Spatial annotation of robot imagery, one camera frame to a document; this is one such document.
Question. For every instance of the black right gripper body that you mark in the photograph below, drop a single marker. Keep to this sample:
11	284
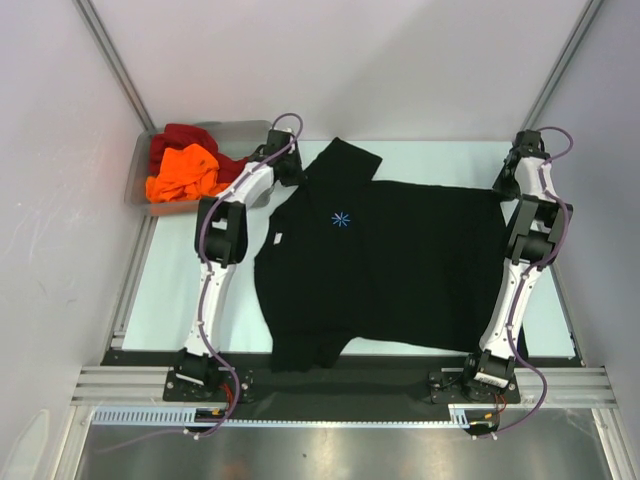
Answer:
505	183

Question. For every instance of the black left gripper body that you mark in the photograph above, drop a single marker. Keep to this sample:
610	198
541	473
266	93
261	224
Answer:
293	174

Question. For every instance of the black t-shirt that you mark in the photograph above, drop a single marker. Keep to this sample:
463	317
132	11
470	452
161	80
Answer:
350	256

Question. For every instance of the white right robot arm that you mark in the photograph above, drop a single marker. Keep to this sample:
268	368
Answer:
537	231

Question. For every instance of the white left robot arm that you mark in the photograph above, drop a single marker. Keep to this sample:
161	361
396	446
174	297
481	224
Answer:
221	244

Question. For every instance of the clear plastic bin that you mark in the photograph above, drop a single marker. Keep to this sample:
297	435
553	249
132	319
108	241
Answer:
235	139

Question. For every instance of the orange t-shirt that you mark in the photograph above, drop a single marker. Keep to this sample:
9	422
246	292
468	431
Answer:
187	174

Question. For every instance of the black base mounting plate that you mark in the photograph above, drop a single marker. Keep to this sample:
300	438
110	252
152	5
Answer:
357	388

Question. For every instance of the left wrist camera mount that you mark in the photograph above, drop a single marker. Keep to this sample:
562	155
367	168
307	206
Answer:
278	144

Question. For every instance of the white slotted cable duct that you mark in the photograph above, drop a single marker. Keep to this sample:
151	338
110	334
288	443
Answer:
192	417

